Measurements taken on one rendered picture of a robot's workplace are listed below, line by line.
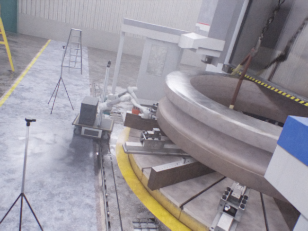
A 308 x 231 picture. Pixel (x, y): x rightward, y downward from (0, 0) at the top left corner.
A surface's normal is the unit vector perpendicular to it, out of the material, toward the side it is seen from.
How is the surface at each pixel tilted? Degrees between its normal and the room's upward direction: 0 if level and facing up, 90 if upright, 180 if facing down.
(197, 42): 90
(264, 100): 90
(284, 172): 90
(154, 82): 90
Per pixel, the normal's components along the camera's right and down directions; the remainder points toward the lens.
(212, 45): 0.20, 0.38
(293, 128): -0.96, -0.12
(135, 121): -0.13, 0.32
